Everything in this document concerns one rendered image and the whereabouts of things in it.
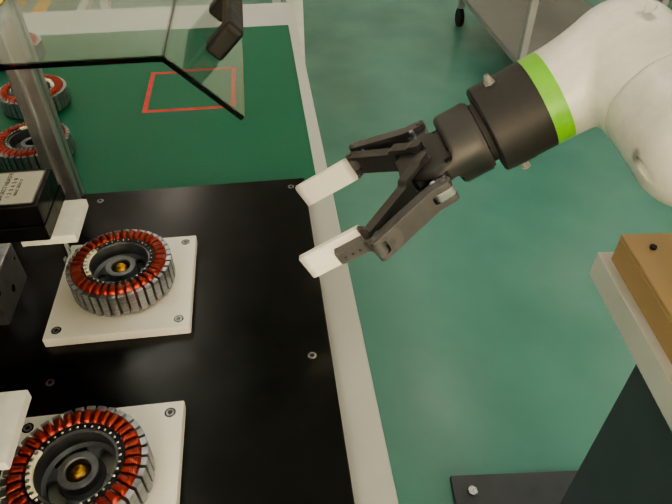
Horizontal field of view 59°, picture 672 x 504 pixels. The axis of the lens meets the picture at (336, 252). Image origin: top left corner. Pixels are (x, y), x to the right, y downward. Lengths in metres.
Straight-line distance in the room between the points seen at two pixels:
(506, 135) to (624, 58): 0.11
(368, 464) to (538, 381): 1.09
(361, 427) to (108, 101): 0.79
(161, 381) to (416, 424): 0.96
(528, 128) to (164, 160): 0.58
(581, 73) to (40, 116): 0.60
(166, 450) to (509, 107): 0.44
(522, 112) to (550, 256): 1.42
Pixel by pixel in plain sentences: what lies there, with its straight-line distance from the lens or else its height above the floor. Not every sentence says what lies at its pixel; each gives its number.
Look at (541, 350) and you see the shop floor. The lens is 1.70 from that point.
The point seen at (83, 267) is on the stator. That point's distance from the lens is 0.69.
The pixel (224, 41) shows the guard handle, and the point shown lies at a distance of 0.56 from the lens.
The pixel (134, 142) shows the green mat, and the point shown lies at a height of 0.75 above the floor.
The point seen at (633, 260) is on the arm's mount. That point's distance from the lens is 0.78.
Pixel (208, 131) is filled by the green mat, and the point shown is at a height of 0.75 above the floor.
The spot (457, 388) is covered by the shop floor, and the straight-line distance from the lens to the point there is 1.57.
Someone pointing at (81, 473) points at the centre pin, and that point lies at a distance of 0.54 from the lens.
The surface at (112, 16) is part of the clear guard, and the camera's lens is 0.59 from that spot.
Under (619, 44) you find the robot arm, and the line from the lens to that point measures 0.59.
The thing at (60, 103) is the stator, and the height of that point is 0.76.
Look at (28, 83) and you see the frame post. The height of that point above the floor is 0.95.
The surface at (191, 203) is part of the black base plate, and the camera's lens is 0.83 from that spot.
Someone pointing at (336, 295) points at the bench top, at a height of 0.75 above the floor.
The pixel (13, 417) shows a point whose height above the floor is 0.88.
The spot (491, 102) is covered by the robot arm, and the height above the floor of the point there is 0.99.
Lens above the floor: 1.26
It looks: 42 degrees down
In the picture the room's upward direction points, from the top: straight up
